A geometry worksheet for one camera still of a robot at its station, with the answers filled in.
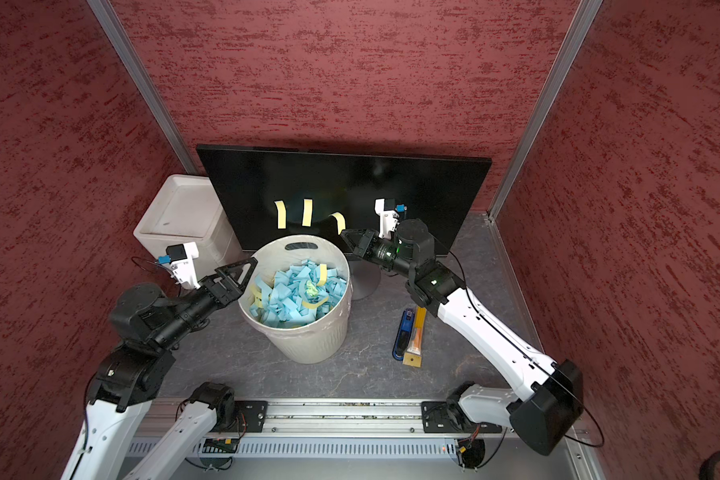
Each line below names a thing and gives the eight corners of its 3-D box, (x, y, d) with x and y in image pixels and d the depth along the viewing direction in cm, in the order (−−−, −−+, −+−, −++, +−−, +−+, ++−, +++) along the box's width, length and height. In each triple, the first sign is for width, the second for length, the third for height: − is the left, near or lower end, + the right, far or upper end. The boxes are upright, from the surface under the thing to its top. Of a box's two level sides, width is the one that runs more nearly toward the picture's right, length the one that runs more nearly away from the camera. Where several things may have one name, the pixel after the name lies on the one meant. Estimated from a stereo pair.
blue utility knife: (390, 357, 86) (391, 352, 83) (404, 312, 95) (405, 306, 92) (403, 362, 85) (405, 357, 82) (416, 316, 94) (418, 311, 91)
